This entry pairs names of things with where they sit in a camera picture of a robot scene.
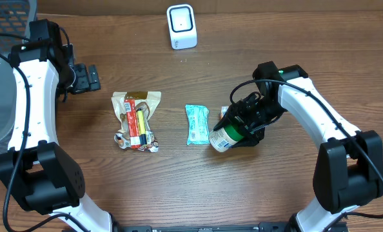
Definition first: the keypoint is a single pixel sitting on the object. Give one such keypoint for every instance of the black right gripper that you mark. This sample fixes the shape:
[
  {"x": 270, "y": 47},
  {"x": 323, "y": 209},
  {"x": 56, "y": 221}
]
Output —
[{"x": 243, "y": 120}]

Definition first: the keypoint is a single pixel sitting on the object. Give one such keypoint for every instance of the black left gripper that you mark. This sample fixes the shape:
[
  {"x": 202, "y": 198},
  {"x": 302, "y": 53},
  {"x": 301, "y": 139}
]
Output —
[{"x": 82, "y": 78}]

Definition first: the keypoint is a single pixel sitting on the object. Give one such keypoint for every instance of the green lid jar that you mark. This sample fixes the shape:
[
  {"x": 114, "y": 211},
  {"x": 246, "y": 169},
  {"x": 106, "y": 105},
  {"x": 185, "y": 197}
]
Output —
[{"x": 224, "y": 138}]

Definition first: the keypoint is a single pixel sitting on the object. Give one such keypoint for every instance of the orange Kleenex tissue pack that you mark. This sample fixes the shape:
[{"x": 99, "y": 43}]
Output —
[{"x": 223, "y": 111}]

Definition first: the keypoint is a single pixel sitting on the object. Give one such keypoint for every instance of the teal tissue packet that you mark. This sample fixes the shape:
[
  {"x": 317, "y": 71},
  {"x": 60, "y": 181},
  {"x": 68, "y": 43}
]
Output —
[{"x": 198, "y": 132}]

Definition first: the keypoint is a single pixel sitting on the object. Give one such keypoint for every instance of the beige brown snack bag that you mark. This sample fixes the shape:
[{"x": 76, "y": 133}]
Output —
[{"x": 148, "y": 103}]

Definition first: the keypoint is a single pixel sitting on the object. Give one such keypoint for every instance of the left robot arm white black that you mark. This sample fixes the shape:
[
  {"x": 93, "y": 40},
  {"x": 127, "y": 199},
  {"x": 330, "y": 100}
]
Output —
[{"x": 38, "y": 174}]

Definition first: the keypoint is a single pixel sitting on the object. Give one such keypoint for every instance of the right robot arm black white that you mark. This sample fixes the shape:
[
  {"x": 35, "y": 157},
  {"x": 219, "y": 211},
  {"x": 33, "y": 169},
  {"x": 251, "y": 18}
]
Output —
[{"x": 349, "y": 169}]

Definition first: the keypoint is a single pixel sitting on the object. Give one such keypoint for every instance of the white barcode scanner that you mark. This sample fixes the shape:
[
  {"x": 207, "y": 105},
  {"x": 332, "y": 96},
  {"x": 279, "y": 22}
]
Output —
[{"x": 182, "y": 27}]

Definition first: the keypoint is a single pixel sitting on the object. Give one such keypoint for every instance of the grey plastic mesh basket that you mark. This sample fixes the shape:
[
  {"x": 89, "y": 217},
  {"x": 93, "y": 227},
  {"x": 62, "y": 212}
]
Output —
[{"x": 15, "y": 16}]

